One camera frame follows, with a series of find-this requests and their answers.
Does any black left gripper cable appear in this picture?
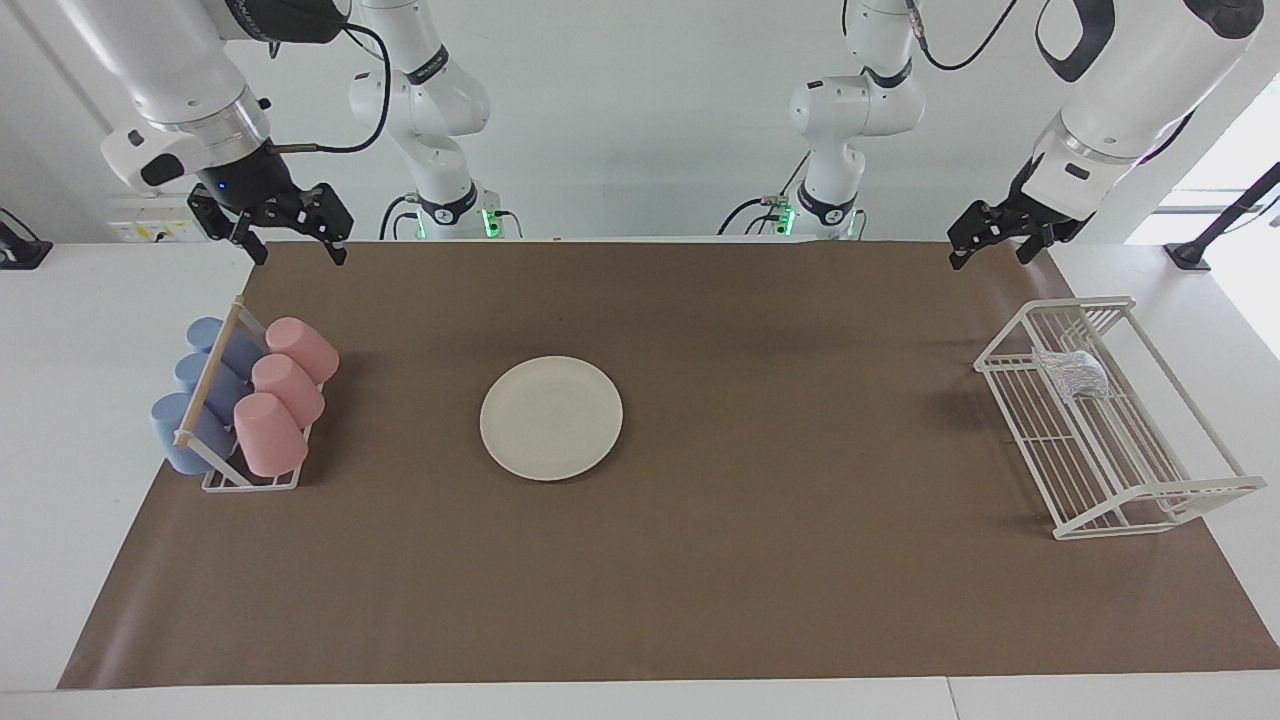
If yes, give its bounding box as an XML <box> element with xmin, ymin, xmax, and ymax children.
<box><xmin>905</xmin><ymin>0</ymin><xmax>1021</xmax><ymax>71</ymax></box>

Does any white wire dish rack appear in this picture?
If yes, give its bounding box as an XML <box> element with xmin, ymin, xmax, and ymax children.
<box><xmin>975</xmin><ymin>296</ymin><xmax>1267</xmax><ymax>541</ymax></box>

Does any silver foil bag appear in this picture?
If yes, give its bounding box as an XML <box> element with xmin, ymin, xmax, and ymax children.
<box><xmin>1035</xmin><ymin>350</ymin><xmax>1113</xmax><ymax>401</ymax></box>

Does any cream round plate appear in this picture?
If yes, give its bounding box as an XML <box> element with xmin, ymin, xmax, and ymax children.
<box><xmin>480</xmin><ymin>356</ymin><xmax>624</xmax><ymax>482</ymax></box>

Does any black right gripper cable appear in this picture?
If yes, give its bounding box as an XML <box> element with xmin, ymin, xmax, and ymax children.
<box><xmin>268</xmin><ymin>22</ymin><xmax>393</xmax><ymax>154</ymax></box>

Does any brown paper table mat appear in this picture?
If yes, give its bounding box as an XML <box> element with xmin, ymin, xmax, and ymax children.
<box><xmin>57</xmin><ymin>240</ymin><xmax>1280</xmax><ymax>689</ymax></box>

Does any black table clamp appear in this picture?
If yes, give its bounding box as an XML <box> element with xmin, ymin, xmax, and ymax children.
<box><xmin>0</xmin><ymin>208</ymin><xmax>53</xmax><ymax>269</ymax></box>

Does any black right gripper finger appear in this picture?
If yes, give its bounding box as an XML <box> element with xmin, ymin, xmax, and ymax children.
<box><xmin>300</xmin><ymin>183</ymin><xmax>354</xmax><ymax>266</ymax></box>
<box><xmin>189</xmin><ymin>190</ymin><xmax>269</xmax><ymax>266</ymax></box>

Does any white wall socket box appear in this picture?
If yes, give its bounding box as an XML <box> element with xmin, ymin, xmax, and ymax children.
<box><xmin>108</xmin><ymin>195</ymin><xmax>213</xmax><ymax>244</ymax></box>

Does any rack of pink blue cylinders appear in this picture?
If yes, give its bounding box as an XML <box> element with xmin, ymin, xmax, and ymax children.
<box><xmin>173</xmin><ymin>296</ymin><xmax>323</xmax><ymax>493</ymax></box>

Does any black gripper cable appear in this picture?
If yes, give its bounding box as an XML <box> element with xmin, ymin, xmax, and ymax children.
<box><xmin>905</xmin><ymin>0</ymin><xmax>1021</xmax><ymax>71</ymax></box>
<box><xmin>268</xmin><ymin>22</ymin><xmax>393</xmax><ymax>154</ymax></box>

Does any pink plastic cup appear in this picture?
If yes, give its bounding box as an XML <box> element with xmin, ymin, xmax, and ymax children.
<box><xmin>251</xmin><ymin>354</ymin><xmax>326</xmax><ymax>426</ymax></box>
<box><xmin>233</xmin><ymin>392</ymin><xmax>309</xmax><ymax>478</ymax></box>
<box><xmin>265</xmin><ymin>317</ymin><xmax>340</xmax><ymax>384</ymax></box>

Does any blue plastic cup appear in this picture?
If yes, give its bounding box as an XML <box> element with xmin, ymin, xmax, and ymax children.
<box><xmin>186</xmin><ymin>317</ymin><xmax>266</xmax><ymax>376</ymax></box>
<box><xmin>175</xmin><ymin>352</ymin><xmax>251</xmax><ymax>421</ymax></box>
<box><xmin>150</xmin><ymin>392</ymin><xmax>239</xmax><ymax>475</ymax></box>

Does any black right base cable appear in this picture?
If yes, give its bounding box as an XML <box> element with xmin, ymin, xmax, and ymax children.
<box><xmin>378</xmin><ymin>193</ymin><xmax>421</xmax><ymax>241</ymax></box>

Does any black angled stand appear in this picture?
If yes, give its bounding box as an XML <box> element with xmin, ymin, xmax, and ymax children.
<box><xmin>1165</xmin><ymin>160</ymin><xmax>1280</xmax><ymax>271</ymax></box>

